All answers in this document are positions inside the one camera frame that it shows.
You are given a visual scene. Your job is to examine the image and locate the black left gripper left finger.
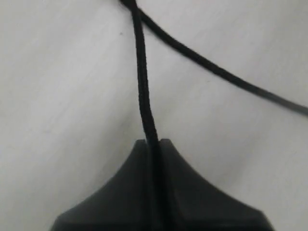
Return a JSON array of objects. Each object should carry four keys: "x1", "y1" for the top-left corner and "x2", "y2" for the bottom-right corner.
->
[{"x1": 53, "y1": 140, "x2": 151, "y2": 231}]

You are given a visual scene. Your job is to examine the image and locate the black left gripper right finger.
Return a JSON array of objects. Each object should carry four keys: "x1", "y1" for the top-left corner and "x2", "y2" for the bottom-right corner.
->
[{"x1": 160, "y1": 139, "x2": 273, "y2": 231}]

